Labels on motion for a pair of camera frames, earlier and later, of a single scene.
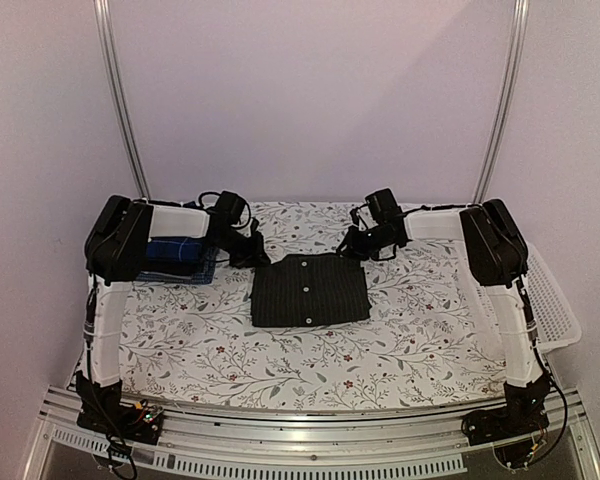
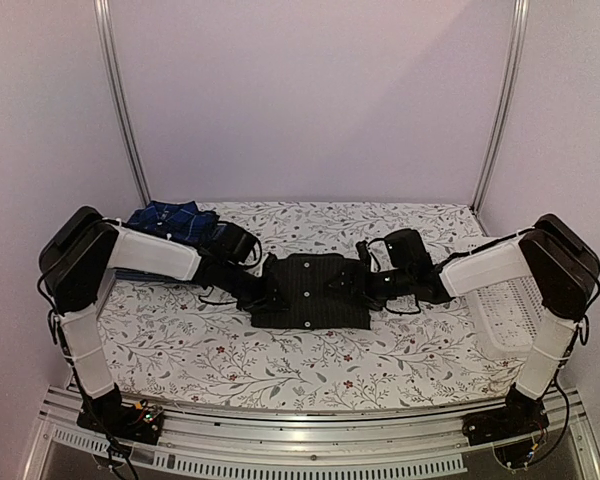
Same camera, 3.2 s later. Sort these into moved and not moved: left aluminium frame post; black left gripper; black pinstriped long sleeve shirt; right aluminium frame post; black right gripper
Moved: black right gripper; black left gripper
Not moved: black pinstriped long sleeve shirt; right aluminium frame post; left aluminium frame post
